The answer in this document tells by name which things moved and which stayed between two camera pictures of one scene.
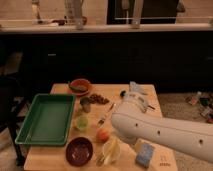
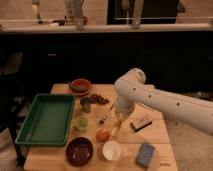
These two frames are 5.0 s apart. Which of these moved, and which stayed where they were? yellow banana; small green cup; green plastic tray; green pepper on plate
Moved: yellow banana
Stayed: green plastic tray; small green cup; green pepper on plate
